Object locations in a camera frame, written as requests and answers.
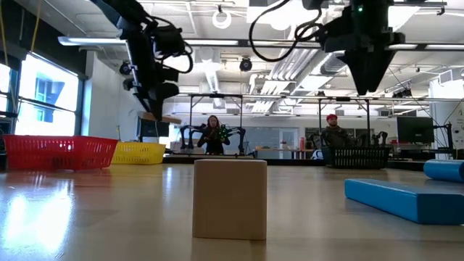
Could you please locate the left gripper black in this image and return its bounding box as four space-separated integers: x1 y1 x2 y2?
125 27 181 122

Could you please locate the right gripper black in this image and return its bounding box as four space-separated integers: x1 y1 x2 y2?
320 31 406 96

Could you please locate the wooden cube block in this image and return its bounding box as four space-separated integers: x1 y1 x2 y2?
191 159 268 241

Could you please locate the blue cylinder block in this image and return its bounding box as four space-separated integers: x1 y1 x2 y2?
423 159 464 183

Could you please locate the long blue rectangular block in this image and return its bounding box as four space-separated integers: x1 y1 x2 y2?
343 178 464 225

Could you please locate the black computer monitor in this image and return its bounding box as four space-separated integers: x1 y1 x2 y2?
136 119 170 143
396 115 435 144

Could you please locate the yellow plastic basket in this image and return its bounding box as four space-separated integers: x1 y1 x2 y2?
111 141 167 166

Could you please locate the person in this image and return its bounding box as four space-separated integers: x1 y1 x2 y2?
318 113 355 148
196 115 231 156

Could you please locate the black ceiling bar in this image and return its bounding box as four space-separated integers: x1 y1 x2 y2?
394 0 448 16

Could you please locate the black plastic basket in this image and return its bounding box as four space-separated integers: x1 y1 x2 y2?
324 146 393 170

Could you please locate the black beam with light strips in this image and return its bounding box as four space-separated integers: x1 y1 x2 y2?
57 36 464 51

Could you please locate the black equipment stand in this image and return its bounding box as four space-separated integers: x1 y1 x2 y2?
433 122 454 160

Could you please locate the red plastic basket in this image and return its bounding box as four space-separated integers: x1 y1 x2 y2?
2 134 120 172

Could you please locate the silver ventilation duct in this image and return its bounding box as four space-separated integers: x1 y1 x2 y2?
318 7 423 77

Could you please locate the left gripper's black cable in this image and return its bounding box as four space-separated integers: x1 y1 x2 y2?
143 14 195 75

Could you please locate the gripper's black cable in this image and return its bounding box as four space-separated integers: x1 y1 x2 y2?
248 0 327 62
143 14 195 75

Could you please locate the left arm's black wrist camera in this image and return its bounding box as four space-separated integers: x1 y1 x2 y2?
154 24 186 56

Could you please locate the white coiled cable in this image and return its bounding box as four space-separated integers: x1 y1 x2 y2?
212 9 233 30

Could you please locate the right gripper's black cable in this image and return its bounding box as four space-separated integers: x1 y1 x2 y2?
248 0 327 62

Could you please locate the window with dark frame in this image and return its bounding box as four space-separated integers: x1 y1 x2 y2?
0 52 88 137

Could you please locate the black aluminium table frame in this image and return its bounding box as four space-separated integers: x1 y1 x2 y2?
161 154 464 176

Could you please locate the yellow hanging strap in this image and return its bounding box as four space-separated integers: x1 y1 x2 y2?
0 0 9 68
30 0 41 52

